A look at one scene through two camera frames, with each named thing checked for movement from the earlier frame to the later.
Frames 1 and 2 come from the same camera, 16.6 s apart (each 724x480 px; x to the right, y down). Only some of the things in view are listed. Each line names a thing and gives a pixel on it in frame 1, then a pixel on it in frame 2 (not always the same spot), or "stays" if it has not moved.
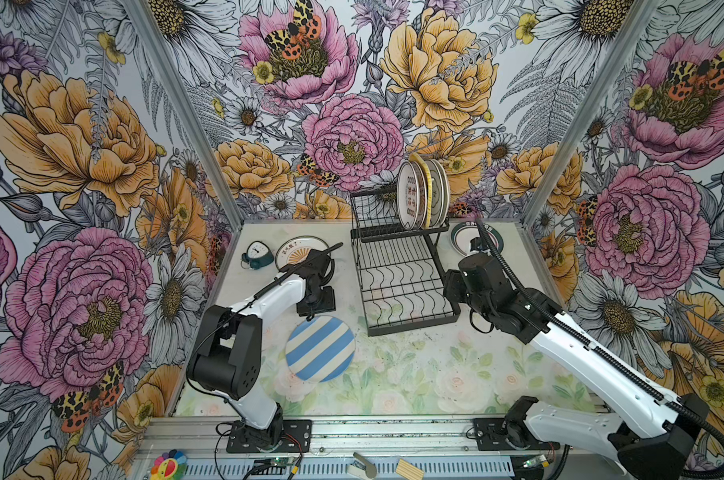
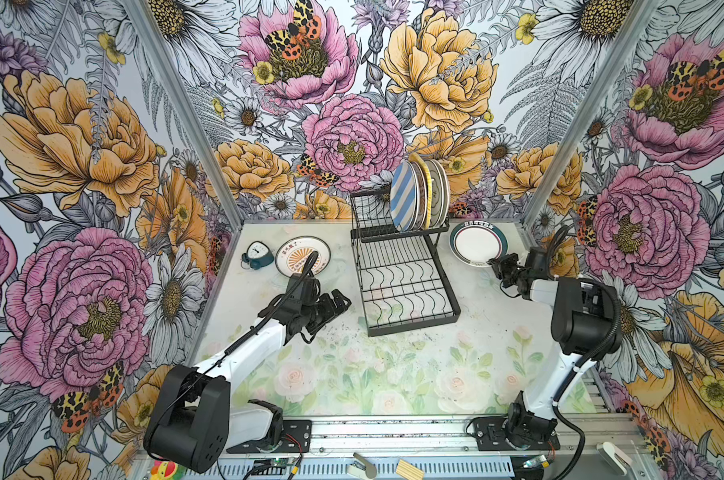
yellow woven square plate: x=429 y=188 stays
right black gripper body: x=458 y=292 to x=511 y=271
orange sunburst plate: x=296 y=248 stays
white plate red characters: x=408 y=196 to x=422 y=183
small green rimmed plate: x=462 y=235 stays
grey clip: x=362 y=468 stays
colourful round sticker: x=170 y=466 stays
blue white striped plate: x=321 y=350 to x=404 y=196
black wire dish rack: x=401 y=280 stays
